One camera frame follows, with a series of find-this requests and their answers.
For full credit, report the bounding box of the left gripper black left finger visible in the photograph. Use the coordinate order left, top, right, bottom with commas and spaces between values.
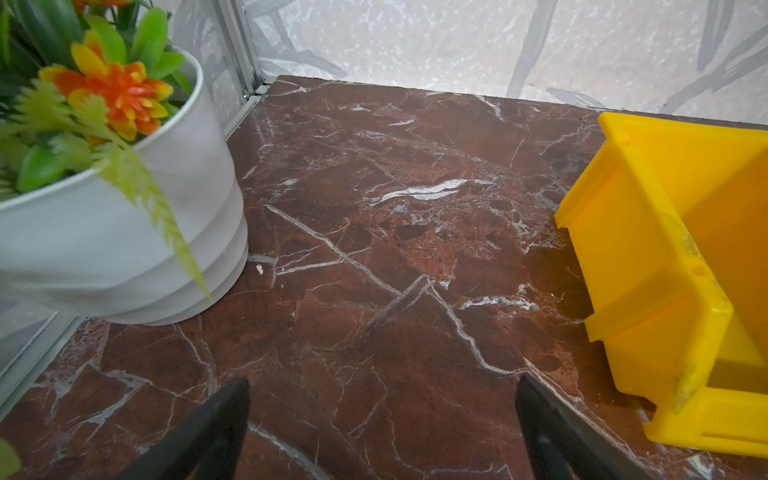
117, 377, 250, 479

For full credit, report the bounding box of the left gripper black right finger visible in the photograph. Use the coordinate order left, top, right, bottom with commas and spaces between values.
515, 375, 650, 479

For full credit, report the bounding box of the white flower pot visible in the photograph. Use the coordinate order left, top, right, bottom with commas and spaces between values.
1, 56, 248, 325

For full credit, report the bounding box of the left yellow bin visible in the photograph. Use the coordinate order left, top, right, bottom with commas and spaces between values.
555, 113, 767, 458

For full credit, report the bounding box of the artificial orange flower plant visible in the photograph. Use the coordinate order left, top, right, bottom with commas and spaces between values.
1, 1, 203, 280

